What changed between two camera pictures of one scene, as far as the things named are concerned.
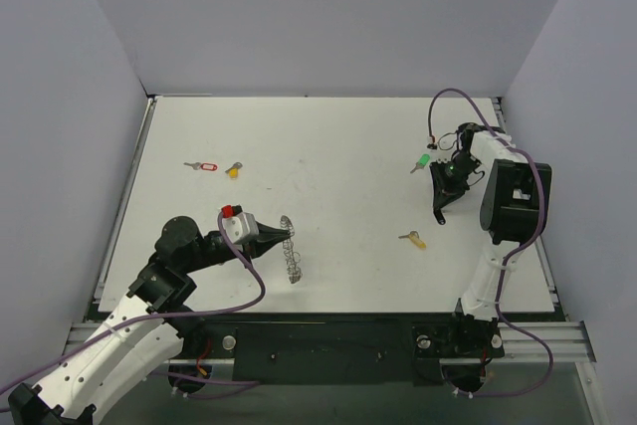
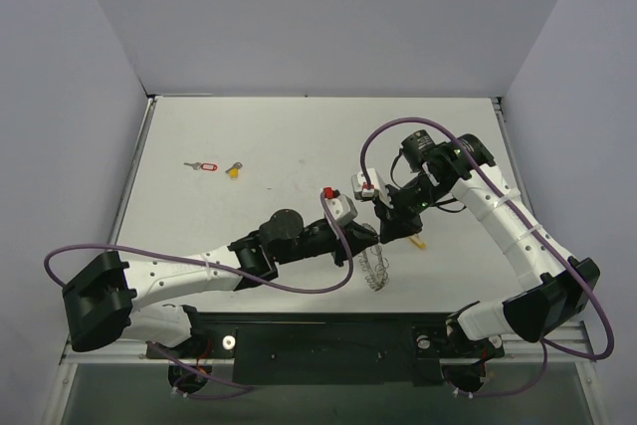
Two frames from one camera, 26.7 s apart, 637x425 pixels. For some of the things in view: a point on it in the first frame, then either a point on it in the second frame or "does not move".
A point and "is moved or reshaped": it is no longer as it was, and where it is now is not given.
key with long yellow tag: (415, 237) does not move
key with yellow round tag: (233, 170) does not move
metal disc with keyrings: (292, 257) is moved or reshaped
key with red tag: (208, 166) does not move
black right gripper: (445, 190) -> (394, 211)
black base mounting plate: (333, 350) does not move
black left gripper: (255, 241) -> (345, 241)
